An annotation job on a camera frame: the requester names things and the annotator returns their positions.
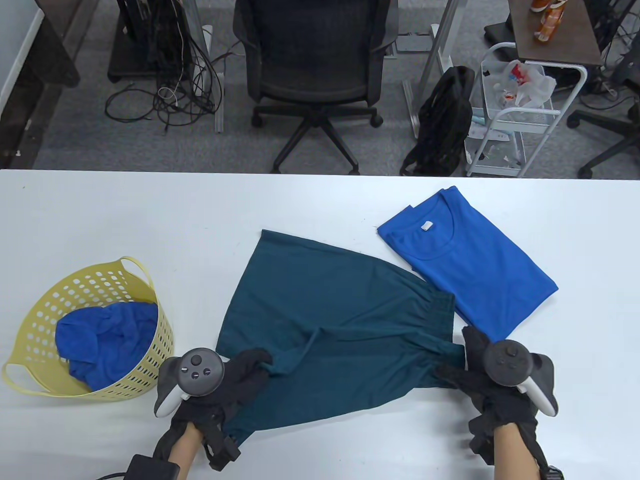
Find person's left hand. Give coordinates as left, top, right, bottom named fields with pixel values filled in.
left=152, top=348, right=274, bottom=461

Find person's right hand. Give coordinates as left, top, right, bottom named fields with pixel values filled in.
left=434, top=325, right=541, bottom=432

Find yellow perforated laundry basket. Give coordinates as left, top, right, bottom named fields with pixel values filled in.
left=1, top=256, right=176, bottom=402

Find teal shorts clothes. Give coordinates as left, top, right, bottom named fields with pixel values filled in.
left=215, top=229, right=467, bottom=443

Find blue towel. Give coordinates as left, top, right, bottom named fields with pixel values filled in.
left=55, top=301, right=160, bottom=392

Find blue t-shirt clothes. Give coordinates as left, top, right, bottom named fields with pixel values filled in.
left=376, top=186, right=559, bottom=343

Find person's right forearm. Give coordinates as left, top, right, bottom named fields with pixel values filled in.
left=492, top=422, right=544, bottom=480

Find person's left forearm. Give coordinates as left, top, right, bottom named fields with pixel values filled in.
left=167, top=422, right=202, bottom=480

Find grey white handheld controller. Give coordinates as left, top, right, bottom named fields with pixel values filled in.
left=482, top=340, right=558, bottom=418
left=154, top=347, right=226, bottom=418

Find white metal utility cart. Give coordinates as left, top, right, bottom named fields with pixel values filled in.
left=465, top=42, right=588, bottom=178

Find black backpack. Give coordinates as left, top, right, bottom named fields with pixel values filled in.
left=400, top=65, right=476, bottom=177

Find white desk leg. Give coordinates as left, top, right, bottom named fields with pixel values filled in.
left=201, top=25, right=227, bottom=133

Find black swivel chair base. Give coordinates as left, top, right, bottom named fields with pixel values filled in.
left=567, top=47, right=640, bottom=180

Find black mesh office chair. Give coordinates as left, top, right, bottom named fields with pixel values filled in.
left=232, top=0, right=401, bottom=176

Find white plastic bag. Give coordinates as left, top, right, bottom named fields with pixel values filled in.
left=482, top=59, right=557, bottom=108

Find black computer cabinet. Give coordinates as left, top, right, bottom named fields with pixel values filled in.
left=107, top=0, right=193, bottom=83

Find silver metal desk leg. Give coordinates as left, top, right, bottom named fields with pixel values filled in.
left=402, top=0, right=460, bottom=138

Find dark wooden desk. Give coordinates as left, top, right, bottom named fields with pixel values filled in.
left=0, top=0, right=81, bottom=168

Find grey desk foot plate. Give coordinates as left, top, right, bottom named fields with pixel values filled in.
left=395, top=32, right=434, bottom=54

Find brown side table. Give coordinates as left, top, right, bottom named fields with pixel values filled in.
left=507, top=0, right=603, bottom=67

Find black glove bracket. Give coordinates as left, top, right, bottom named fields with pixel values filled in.
left=202, top=415, right=242, bottom=472
left=467, top=415, right=496, bottom=466

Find black box wrist camera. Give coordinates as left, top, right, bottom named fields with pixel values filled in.
left=122, top=454, right=181, bottom=480

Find tangled black cable bundle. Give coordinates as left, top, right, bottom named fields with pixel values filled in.
left=105, top=0, right=227, bottom=133

